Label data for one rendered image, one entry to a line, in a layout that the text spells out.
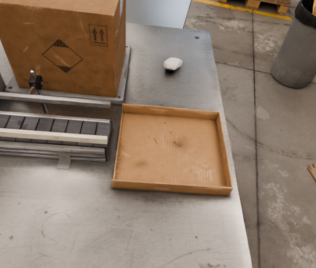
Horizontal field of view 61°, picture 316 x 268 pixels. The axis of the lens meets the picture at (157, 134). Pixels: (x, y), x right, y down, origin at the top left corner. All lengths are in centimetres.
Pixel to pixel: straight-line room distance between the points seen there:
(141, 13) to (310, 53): 147
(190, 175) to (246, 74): 191
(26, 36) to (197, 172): 57
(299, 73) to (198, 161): 186
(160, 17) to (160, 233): 96
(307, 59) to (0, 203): 223
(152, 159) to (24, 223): 34
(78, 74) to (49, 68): 8
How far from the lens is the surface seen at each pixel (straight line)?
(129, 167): 72
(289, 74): 254
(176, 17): 134
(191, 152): 77
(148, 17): 131
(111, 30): 72
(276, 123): 223
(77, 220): 67
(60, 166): 74
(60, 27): 75
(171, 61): 100
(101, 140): 68
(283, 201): 185
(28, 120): 79
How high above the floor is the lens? 145
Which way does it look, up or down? 51 degrees down
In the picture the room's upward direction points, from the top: 9 degrees clockwise
